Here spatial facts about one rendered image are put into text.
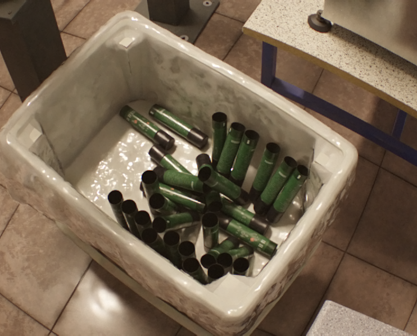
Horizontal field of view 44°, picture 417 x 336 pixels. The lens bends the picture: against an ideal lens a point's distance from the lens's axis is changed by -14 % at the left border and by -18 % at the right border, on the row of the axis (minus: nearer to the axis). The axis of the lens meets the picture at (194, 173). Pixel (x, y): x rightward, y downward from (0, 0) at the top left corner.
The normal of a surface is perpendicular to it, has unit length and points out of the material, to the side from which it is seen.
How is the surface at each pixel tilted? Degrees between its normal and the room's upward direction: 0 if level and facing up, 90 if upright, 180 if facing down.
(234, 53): 0
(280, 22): 0
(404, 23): 90
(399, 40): 90
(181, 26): 0
